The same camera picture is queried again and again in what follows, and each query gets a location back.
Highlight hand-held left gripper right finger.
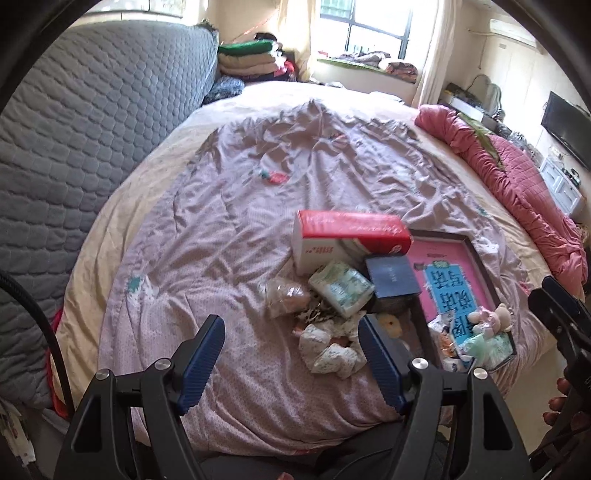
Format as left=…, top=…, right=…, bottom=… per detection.
left=358, top=314, right=532, bottom=480

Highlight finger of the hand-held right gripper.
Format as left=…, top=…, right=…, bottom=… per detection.
left=527, top=275, right=591, bottom=365

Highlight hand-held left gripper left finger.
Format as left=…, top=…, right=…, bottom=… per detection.
left=53, top=315, right=227, bottom=480

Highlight beige teddy bear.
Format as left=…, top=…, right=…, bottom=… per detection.
left=376, top=313, right=403, bottom=339

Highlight white baby socks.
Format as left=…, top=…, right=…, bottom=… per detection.
left=298, top=320, right=368, bottom=379

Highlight white teddy bear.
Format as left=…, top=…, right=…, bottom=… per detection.
left=488, top=305, right=514, bottom=333

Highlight green white wipes pack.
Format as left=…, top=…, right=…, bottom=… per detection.
left=485, top=332, right=516, bottom=361

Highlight printed clear plastic packet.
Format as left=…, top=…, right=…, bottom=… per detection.
left=427, top=314, right=468, bottom=371

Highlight leopard print cloth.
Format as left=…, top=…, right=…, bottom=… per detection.
left=295, top=305, right=334, bottom=325

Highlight floral tissue pack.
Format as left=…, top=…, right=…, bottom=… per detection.
left=308, top=261, right=375, bottom=318

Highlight dark cardboard box tray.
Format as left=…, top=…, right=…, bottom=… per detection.
left=406, top=231, right=519, bottom=374

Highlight light green soft pouch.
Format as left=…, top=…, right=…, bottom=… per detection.
left=463, top=335, right=491, bottom=357

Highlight tan stockings packet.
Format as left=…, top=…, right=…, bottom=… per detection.
left=267, top=278, right=310, bottom=319

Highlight person's right hand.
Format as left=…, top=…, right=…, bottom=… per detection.
left=544, top=376, right=575, bottom=426

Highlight dark navy box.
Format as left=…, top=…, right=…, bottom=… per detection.
left=366, top=255, right=422, bottom=315

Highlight pink book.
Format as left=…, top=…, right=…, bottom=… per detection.
left=413, top=241, right=497, bottom=342

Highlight white drawer cabinet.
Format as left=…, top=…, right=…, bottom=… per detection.
left=538, top=157, right=587, bottom=217

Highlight red tissue box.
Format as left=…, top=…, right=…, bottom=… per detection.
left=292, top=210, right=411, bottom=277

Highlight pink quilt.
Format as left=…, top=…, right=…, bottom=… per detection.
left=414, top=104, right=587, bottom=291

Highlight black television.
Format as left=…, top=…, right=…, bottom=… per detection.
left=541, top=91, right=591, bottom=158

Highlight green cloth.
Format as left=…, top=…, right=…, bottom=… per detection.
left=457, top=113, right=502, bottom=163

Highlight purple printed bedspread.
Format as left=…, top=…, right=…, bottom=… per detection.
left=97, top=99, right=522, bottom=457

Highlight grey quilted headboard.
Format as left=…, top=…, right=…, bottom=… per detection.
left=0, top=21, right=220, bottom=411

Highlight dark patterned pillow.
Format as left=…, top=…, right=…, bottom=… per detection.
left=203, top=75, right=244, bottom=104

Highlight white air conditioner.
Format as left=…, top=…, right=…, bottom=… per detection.
left=489, top=18, right=539, bottom=47

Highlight cream curtain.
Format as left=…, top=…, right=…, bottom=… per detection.
left=277, top=0, right=324, bottom=84
left=411, top=0, right=455, bottom=109

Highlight bedding on windowsill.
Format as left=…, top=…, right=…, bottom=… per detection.
left=332, top=51, right=419, bottom=84

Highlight pile of folded clothes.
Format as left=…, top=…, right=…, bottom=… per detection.
left=217, top=32, right=301, bottom=84

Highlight black cable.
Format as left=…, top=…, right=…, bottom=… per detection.
left=0, top=270, right=75, bottom=416

